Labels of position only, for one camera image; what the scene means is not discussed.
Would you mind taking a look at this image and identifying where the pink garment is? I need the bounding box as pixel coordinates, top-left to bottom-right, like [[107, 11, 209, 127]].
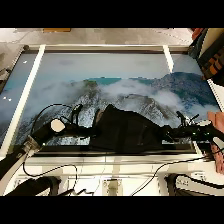
[[206, 111, 224, 175]]

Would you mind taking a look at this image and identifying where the dark grey garment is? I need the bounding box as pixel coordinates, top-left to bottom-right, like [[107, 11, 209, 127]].
[[187, 29, 210, 60]]

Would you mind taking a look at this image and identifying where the black orange striped garment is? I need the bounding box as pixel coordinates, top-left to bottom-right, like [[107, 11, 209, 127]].
[[197, 34, 224, 86]]

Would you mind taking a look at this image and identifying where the red garment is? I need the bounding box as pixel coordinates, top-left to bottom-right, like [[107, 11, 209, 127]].
[[191, 27, 205, 41]]

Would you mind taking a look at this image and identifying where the black cable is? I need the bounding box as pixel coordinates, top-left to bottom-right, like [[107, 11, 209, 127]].
[[30, 103, 75, 138], [21, 160, 88, 197], [130, 153, 217, 197]]

